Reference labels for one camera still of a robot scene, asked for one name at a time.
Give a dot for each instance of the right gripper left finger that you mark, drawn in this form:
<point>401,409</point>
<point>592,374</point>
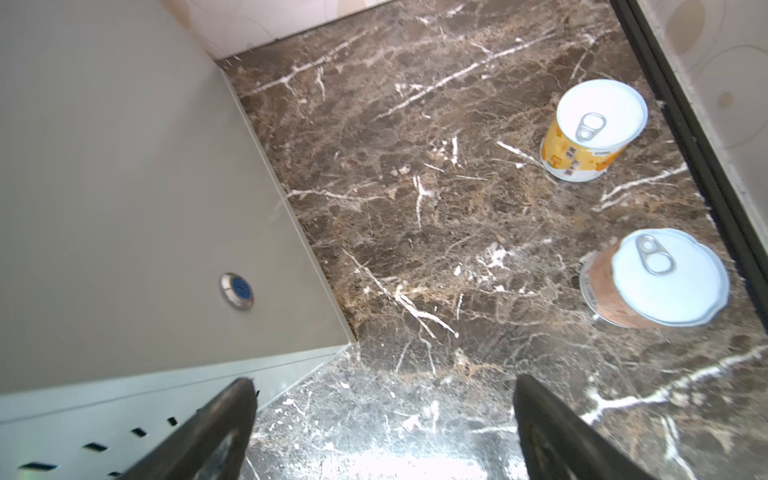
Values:
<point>211,444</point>

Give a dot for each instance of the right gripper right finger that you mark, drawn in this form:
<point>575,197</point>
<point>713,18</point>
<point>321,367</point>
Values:
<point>557,444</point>

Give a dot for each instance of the yellow label can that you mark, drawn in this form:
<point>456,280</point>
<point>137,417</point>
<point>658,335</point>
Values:
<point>594,123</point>

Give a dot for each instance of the grey metal cabinet box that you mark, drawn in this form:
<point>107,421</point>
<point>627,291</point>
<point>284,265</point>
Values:
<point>149,255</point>

